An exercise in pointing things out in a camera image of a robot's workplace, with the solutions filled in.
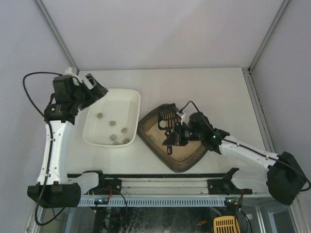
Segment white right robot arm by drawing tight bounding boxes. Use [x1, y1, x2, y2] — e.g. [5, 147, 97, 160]
[162, 123, 310, 205]

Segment grey slotted cable duct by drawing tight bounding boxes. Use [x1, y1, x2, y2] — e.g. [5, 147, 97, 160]
[78, 196, 225, 207]

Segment aluminium frame rail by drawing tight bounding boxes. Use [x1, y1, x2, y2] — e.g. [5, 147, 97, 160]
[35, 176, 300, 197]

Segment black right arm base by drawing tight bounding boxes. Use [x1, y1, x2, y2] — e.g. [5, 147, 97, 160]
[207, 167, 253, 195]

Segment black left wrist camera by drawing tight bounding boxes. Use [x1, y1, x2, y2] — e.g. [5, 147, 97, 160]
[52, 75, 75, 95]

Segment white plastic tray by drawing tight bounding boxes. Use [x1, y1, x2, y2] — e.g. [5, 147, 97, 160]
[83, 88, 141, 148]

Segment black litter scoop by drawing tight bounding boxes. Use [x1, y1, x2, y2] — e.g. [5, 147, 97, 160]
[156, 103, 183, 155]

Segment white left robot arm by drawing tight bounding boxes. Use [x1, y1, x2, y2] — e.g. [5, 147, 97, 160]
[27, 73, 108, 208]

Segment yellow slotted scoop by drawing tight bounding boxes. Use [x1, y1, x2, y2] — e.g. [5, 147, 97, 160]
[213, 216, 241, 233]

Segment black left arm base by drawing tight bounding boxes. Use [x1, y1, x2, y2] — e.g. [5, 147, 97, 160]
[84, 179, 122, 195]

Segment grey litter box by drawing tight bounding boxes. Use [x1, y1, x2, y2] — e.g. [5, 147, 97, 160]
[137, 106, 207, 173]

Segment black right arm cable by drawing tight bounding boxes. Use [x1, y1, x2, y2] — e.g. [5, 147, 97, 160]
[182, 100, 311, 192]

